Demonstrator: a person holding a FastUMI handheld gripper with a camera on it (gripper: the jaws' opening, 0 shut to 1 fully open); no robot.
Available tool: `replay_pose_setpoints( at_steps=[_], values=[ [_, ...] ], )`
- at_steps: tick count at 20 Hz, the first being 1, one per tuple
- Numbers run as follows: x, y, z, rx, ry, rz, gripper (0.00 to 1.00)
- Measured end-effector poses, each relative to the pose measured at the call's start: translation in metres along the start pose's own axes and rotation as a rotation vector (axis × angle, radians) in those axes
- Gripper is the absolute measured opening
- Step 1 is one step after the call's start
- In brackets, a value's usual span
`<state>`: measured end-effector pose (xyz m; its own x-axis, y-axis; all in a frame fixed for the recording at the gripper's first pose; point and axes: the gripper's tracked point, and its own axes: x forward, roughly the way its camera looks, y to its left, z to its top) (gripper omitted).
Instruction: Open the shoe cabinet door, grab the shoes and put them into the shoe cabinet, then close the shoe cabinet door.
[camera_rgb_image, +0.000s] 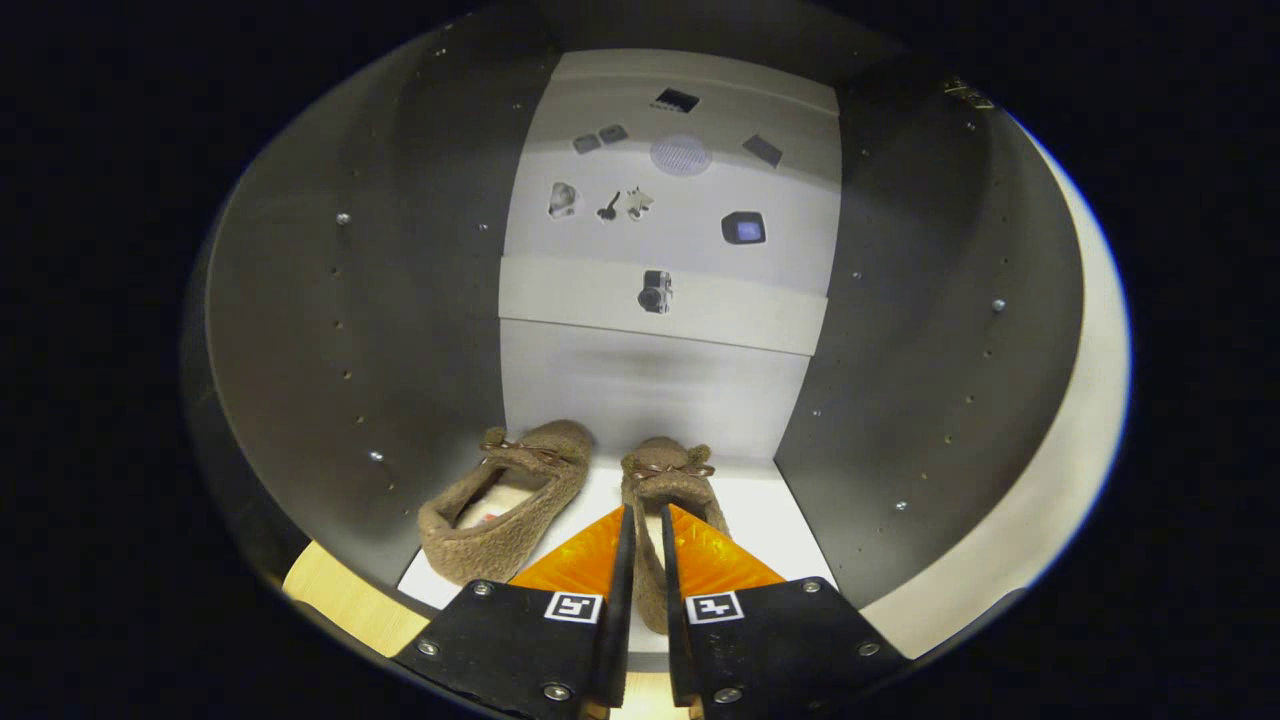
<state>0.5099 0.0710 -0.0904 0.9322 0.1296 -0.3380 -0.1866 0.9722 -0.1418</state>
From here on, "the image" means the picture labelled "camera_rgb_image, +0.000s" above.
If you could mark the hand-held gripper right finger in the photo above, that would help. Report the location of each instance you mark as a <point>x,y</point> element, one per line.
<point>780,640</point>

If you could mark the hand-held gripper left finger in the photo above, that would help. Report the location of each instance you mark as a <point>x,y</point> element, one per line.
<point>510,640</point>

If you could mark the brown fuzzy shoe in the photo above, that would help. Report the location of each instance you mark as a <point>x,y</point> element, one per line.
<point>500,550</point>
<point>660,450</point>

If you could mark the dark grey shoe cabinet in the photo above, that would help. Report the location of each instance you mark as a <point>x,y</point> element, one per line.
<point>350,300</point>

